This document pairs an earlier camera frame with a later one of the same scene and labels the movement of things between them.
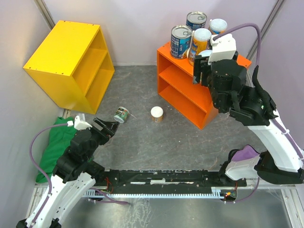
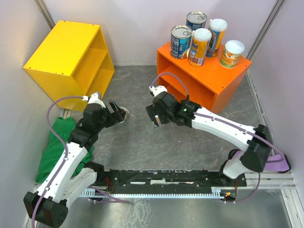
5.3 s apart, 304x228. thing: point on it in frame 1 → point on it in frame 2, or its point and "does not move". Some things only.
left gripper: [111, 126] → [116, 117]
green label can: [121, 114] does not move
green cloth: [58, 140] does not move
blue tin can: [196, 20] does not move
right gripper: [201, 65] → [151, 111]
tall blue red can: [201, 42] does not move
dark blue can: [181, 36] does not move
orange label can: [205, 53] → [231, 56]
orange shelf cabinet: [175, 80] does not move
